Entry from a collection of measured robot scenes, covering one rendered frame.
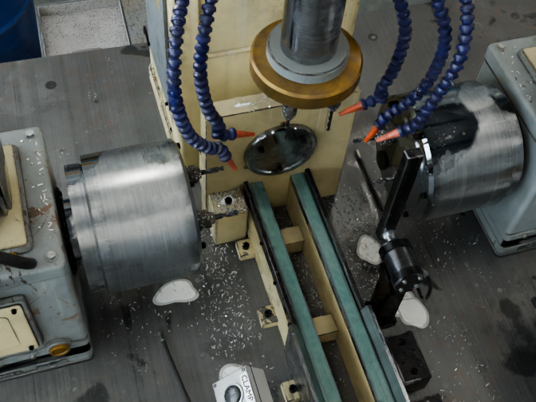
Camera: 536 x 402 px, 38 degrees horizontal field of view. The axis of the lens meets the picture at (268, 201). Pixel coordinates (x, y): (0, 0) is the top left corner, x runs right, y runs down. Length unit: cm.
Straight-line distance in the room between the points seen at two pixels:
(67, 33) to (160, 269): 146
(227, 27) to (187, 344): 61
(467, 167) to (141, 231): 59
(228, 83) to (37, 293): 54
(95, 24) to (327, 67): 157
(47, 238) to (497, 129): 81
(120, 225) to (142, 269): 9
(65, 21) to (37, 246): 154
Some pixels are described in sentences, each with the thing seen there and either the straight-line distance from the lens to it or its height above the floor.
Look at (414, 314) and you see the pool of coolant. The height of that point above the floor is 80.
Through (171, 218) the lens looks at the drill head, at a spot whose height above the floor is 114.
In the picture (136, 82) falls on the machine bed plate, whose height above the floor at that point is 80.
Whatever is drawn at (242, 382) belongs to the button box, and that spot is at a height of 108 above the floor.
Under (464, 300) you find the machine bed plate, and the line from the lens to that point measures 166.
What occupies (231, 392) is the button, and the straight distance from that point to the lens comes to 121.
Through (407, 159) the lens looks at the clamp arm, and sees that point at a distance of 124.
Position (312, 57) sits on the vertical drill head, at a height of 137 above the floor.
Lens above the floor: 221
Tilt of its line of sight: 56 degrees down
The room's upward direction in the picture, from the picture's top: 7 degrees clockwise
